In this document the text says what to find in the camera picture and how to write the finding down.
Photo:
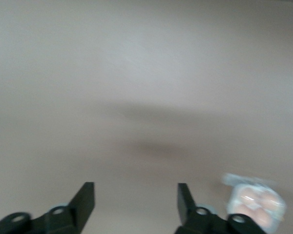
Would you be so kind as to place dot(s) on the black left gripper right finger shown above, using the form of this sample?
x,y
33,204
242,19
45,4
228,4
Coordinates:
x,y
188,214

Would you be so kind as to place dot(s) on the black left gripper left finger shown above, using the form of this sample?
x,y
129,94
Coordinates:
x,y
83,207

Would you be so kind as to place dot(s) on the brown egg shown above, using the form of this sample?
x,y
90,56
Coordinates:
x,y
246,194
269,199
261,219

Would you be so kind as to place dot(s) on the clear plastic egg carton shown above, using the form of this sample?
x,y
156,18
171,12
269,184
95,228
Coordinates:
x,y
234,200

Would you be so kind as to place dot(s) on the brown table cover sheet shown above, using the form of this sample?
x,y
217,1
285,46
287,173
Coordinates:
x,y
146,73

